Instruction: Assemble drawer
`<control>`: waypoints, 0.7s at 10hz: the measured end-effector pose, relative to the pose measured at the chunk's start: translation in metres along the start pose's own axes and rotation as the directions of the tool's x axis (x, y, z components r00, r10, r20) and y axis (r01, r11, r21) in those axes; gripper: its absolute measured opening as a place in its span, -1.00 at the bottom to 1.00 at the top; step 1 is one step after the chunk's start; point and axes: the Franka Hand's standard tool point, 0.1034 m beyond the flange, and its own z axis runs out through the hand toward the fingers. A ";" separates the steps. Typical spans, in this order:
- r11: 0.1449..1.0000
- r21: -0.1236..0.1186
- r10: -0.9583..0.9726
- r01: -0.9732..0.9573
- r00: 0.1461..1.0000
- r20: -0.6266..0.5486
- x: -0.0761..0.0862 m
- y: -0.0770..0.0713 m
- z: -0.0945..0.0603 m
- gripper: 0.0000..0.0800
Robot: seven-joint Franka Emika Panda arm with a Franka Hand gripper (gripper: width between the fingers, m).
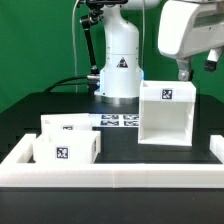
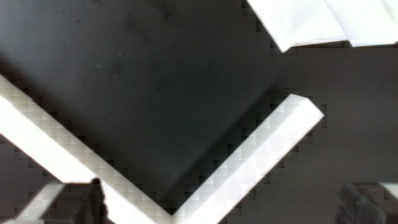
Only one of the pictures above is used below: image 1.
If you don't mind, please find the white U-shaped border fence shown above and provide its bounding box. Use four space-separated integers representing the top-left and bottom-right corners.
0 134 224 188

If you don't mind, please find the paper sheet with markers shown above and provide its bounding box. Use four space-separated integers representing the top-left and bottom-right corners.
89 114 139 127

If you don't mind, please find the white drawer cabinet box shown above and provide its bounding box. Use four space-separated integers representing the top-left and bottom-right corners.
138 81 196 146

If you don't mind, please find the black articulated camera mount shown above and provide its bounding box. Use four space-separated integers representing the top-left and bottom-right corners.
79 0 129 77

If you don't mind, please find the white hanging cable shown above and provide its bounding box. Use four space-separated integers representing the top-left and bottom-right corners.
71 0 82 94

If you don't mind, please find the black cable bundle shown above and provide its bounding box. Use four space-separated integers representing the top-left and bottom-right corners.
43 75 101 94

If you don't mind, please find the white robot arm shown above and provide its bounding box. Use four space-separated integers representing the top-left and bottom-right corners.
86 0 224 104

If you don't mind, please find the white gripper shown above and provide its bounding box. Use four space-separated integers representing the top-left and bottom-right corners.
158 0 224 81

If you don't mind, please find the white drawer tray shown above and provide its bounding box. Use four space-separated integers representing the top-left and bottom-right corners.
41 113 92 134
33 131 101 164

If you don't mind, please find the white front drawer tray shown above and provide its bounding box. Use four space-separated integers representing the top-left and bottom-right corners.
33 131 101 164

